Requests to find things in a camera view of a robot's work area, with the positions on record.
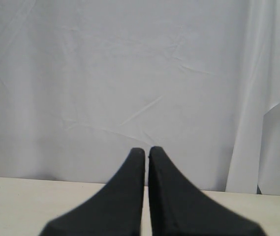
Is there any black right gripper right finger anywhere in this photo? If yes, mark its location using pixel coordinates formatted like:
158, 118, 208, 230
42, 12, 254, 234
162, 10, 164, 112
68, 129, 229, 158
148, 147, 266, 236

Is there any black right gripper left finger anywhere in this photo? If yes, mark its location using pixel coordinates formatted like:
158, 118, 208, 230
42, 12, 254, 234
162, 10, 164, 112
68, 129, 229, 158
40, 147, 145, 236

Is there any white backdrop curtain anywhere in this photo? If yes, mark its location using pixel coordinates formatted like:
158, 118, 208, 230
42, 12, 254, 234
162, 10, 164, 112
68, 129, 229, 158
0, 0, 280, 195

